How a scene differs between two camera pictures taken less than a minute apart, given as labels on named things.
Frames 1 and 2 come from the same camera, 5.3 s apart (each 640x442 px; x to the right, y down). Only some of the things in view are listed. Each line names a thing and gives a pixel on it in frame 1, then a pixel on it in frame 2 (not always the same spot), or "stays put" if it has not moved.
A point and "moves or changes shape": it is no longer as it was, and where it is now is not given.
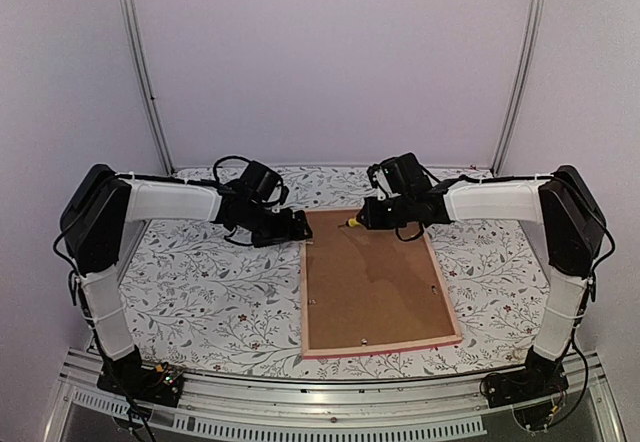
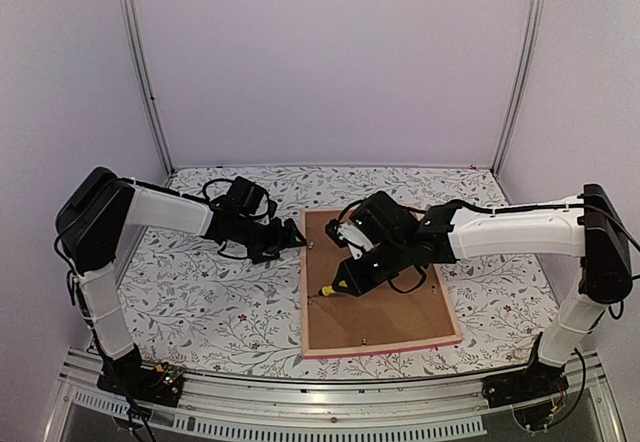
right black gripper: x=370 y=220 to x=357 y=287
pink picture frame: x=368 y=291 stays put
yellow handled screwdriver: x=351 y=222 moves or changes shape
